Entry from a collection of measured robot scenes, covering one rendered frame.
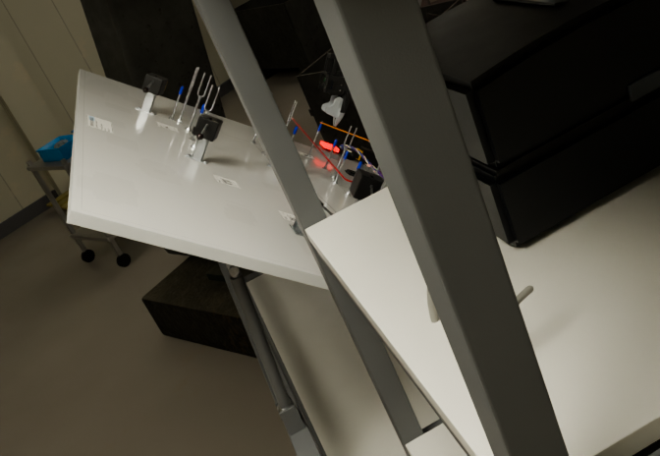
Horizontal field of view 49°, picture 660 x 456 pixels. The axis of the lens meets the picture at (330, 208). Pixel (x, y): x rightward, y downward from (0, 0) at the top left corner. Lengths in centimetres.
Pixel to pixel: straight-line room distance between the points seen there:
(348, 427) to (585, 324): 106
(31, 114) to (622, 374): 653
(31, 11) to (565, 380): 676
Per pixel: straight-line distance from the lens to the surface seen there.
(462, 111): 69
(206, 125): 145
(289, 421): 136
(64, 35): 722
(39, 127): 693
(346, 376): 176
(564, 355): 61
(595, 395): 58
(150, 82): 179
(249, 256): 103
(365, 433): 160
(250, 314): 124
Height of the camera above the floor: 187
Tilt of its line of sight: 25 degrees down
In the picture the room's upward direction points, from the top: 24 degrees counter-clockwise
